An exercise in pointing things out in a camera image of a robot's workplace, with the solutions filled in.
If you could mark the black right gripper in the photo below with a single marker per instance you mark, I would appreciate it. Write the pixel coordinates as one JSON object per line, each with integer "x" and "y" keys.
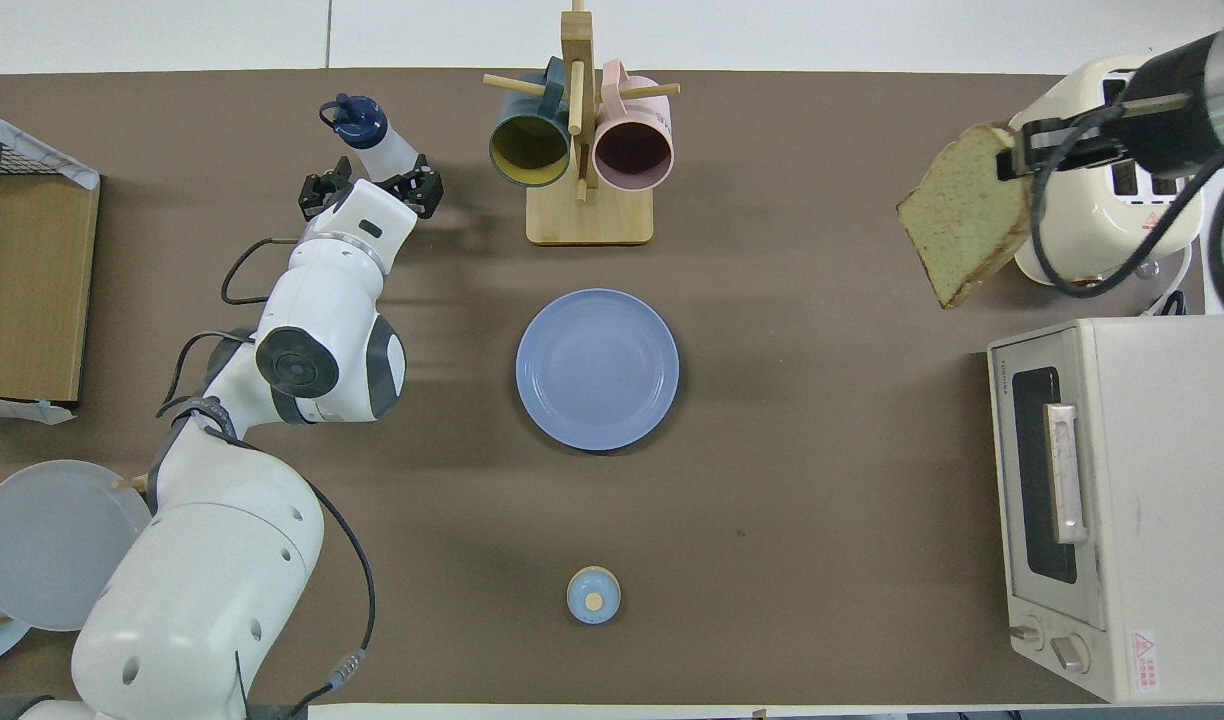
{"x": 1087, "y": 140}

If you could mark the translucent squeeze bottle blue cap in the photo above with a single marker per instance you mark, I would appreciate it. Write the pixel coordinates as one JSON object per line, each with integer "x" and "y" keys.
{"x": 362, "y": 120}

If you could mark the toast bread slice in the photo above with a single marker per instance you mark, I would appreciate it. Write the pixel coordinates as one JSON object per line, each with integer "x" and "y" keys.
{"x": 967, "y": 215}

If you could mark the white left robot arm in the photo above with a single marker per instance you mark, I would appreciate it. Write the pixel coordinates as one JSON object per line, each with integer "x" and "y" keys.
{"x": 212, "y": 580}

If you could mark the blue round plate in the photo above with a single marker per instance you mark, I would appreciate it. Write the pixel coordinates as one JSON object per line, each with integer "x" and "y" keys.
{"x": 597, "y": 370}

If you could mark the wooden plate rack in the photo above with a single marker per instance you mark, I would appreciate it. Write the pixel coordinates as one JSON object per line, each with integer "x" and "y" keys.
{"x": 130, "y": 483}

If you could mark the pale grey plate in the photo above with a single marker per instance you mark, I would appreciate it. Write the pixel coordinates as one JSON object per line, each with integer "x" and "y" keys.
{"x": 42, "y": 540}

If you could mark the cream two-slot toaster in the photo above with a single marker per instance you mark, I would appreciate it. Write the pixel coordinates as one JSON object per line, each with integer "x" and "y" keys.
{"x": 1082, "y": 230}

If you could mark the dark teal mug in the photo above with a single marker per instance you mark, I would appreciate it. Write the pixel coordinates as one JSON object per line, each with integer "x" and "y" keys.
{"x": 529, "y": 150}

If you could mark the wooden mug rack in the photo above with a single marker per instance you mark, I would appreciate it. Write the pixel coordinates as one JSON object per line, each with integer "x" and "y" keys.
{"x": 589, "y": 215}

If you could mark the pink mug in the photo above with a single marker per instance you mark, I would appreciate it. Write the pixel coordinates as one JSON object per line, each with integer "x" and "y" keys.
{"x": 632, "y": 155}

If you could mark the white tile-pattern cloth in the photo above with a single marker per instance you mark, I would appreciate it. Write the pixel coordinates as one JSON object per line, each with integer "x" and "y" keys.
{"x": 42, "y": 155}

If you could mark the wooden box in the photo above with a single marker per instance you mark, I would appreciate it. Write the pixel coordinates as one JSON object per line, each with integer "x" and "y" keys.
{"x": 32, "y": 250}

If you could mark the white toaster oven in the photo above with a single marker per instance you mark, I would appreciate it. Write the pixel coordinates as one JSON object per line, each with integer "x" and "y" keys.
{"x": 1162, "y": 500}

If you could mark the white cloth piece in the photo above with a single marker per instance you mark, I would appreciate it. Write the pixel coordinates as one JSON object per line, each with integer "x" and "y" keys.
{"x": 12, "y": 410}

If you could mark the brown table mat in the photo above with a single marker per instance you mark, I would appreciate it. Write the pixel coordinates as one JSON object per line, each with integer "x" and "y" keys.
{"x": 772, "y": 500}

